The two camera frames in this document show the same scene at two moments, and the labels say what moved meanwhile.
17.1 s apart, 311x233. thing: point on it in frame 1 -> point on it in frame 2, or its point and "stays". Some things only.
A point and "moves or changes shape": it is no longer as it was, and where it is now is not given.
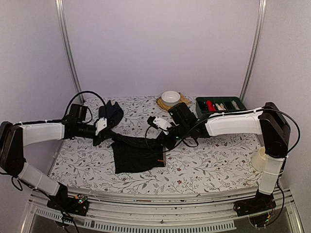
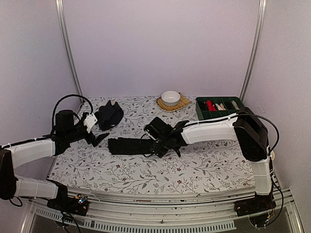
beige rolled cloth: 220,107 stays
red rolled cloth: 212,108 stays
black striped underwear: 134,154 moves or changes shape
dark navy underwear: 113,113 stays
